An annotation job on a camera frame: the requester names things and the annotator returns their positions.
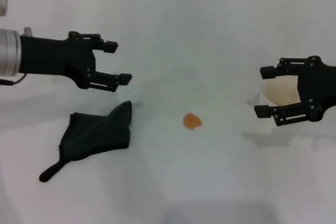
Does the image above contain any dark blue rag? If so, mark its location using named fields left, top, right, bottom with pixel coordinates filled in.
left=39, top=100, right=133, bottom=183

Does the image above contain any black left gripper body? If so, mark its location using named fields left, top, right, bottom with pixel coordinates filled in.
left=18, top=31, right=99, bottom=90

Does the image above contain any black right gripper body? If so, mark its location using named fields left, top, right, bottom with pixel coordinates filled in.
left=296, top=55, right=336, bottom=123

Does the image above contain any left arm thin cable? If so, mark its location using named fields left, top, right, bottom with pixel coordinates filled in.
left=0, top=72, right=28, bottom=86

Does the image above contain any translucent white plastic cup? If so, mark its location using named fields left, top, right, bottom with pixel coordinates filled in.
left=262, top=74, right=301, bottom=105

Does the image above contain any orange-brown liquid stain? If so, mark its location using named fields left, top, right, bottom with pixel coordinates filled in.
left=183, top=113, right=203, bottom=131

